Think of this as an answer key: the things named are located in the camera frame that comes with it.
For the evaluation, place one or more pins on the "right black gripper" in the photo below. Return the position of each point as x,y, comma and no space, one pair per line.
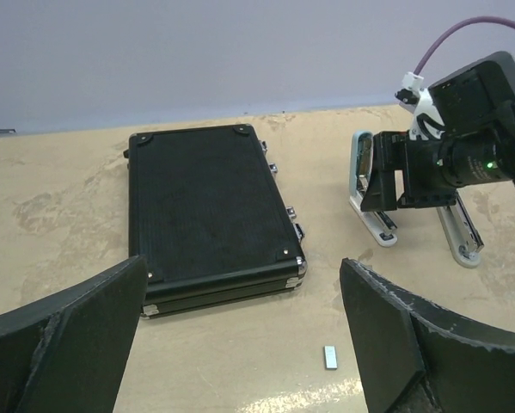
405,174

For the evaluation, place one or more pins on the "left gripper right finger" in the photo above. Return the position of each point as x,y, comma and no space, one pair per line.
414,355

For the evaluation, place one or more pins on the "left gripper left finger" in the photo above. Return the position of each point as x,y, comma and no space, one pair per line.
68,351

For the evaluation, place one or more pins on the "silver black stapler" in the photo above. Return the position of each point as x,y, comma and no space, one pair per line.
461,235

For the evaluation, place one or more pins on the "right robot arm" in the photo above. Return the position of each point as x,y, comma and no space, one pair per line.
469,140

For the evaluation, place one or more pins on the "black briefcase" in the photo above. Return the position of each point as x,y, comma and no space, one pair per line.
205,212

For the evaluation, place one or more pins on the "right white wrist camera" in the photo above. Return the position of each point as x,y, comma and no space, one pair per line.
426,123

